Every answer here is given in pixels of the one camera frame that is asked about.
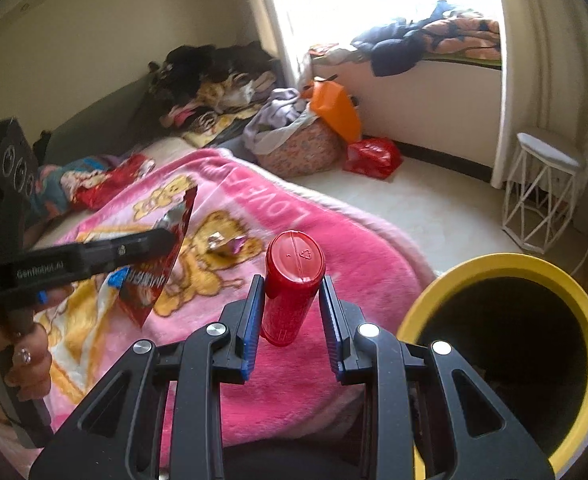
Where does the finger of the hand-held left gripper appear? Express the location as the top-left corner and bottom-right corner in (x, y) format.
(81, 227), (175, 275)

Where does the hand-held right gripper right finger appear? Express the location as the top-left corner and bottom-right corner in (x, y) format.
(319, 275), (557, 480)

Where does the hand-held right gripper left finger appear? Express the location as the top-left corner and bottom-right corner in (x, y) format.
(28, 274), (265, 480)

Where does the red snack wrapper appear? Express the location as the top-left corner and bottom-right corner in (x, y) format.
(116, 185), (198, 328)

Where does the red plastic bottle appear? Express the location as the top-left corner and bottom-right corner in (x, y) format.
(260, 229), (327, 347)

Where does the yellow-rimmed black trash bin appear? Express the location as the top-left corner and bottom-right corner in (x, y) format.
(396, 254), (588, 480)

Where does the person's left hand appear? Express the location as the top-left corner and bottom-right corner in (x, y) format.
(0, 317), (53, 403)

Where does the blue pink printed cloth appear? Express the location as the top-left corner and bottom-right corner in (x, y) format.
(38, 157), (112, 221)

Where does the pink printed blanket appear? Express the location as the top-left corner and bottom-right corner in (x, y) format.
(24, 147), (437, 461)

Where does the purple foil candy wrapper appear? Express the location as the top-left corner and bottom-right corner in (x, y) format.
(206, 231), (247, 256)

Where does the grey upholstered headboard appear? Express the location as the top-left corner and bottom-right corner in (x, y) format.
(34, 57), (282, 171)

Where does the red plastic bag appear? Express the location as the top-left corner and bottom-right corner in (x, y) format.
(344, 137), (403, 180)

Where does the mixed dark clothes pile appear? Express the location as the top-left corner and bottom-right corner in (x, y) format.
(146, 44), (279, 148)

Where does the floral fabric basket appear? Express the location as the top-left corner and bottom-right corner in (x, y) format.
(256, 117), (347, 178)

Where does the lilac and white clothes heap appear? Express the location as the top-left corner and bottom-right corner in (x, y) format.
(244, 87), (319, 156)

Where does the orange bag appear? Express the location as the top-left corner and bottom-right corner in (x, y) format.
(309, 79), (363, 143)

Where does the white bay window seat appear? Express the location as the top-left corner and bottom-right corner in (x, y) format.
(311, 55), (505, 176)

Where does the narrow cream curtain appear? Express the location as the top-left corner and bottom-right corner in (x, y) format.
(244, 0), (315, 93)

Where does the green and orange cloth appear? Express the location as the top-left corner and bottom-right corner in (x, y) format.
(306, 42), (365, 66)

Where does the dark blue jacket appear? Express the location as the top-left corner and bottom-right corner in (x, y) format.
(350, 0), (467, 77)

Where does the orange patterned quilt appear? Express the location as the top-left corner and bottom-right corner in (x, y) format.
(421, 7), (502, 61)

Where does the wide cream curtain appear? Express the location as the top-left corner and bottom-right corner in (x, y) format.
(491, 0), (588, 188)

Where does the white wire-frame stool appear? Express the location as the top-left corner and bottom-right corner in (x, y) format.
(502, 132), (587, 253)

